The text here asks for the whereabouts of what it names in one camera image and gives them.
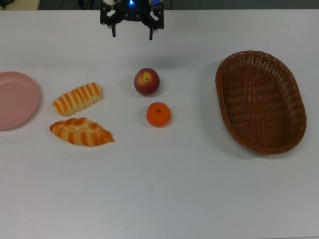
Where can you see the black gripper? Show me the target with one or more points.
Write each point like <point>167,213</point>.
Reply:
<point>132,16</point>

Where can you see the red toy apple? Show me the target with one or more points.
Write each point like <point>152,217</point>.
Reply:
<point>147,83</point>

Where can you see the striped toy bread roll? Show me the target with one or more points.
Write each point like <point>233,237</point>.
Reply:
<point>77,99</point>

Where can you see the toy orange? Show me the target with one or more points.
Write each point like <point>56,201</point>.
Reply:
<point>158,115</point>

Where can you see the toy croissant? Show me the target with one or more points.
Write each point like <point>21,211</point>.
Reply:
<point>82,133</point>

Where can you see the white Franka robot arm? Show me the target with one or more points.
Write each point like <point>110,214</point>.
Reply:
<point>109,1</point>

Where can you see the pink plate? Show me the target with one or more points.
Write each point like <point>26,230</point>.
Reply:
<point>15,99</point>

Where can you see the brown woven basket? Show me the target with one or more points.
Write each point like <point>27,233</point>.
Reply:
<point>259,104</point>

